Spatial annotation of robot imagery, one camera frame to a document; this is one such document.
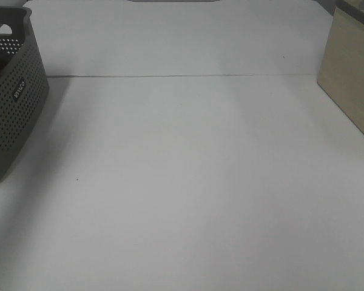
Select grey perforated plastic basket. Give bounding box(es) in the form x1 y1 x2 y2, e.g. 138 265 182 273
0 6 49 181

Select beige wooden box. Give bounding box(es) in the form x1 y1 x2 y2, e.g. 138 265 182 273
317 1 364 135

